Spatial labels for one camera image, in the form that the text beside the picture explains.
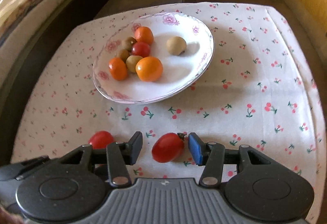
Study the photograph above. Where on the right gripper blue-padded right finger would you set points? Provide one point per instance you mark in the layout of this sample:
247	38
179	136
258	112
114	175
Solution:
213	156

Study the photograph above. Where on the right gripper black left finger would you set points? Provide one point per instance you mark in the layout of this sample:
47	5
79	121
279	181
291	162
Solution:
110	163

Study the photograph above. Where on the red cherry tomato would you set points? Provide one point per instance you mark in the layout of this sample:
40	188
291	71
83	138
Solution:
101	139
141	49

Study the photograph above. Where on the oval red tomato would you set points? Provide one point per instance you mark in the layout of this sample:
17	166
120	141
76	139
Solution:
168	147

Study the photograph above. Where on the orange tangerine front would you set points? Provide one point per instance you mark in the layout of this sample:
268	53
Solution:
149	69

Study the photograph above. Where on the small tan longan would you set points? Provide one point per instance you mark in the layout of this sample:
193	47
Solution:
131	62

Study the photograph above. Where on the brown longan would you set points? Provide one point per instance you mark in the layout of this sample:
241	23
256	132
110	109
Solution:
123	55

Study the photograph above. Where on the small orange tangerine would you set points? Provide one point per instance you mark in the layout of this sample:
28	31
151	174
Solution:
144	34

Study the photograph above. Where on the pale tan longan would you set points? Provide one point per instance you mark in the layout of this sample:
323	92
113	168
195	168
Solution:
176	45

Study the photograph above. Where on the cherry print tablecloth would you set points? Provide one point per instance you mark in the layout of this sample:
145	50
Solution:
258	90

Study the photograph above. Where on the white floral plate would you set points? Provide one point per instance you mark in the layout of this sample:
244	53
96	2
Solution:
179	72

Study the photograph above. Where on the bed with beige mattress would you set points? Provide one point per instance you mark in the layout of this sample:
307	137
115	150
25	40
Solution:
14	40

